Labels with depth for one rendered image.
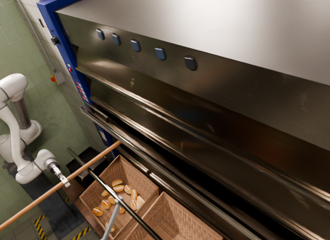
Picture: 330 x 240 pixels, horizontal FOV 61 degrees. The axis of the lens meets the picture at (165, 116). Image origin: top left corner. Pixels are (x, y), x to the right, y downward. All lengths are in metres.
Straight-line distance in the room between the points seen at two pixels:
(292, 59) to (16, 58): 2.45
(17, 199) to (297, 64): 3.16
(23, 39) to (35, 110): 0.69
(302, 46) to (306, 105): 0.19
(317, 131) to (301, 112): 0.07
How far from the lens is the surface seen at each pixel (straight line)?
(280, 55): 0.91
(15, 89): 2.23
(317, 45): 0.96
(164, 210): 2.27
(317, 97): 0.82
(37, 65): 2.97
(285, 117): 0.91
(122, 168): 2.58
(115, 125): 1.91
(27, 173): 2.24
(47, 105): 3.12
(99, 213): 2.50
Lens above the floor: 2.54
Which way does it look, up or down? 38 degrees down
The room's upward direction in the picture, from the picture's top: 15 degrees counter-clockwise
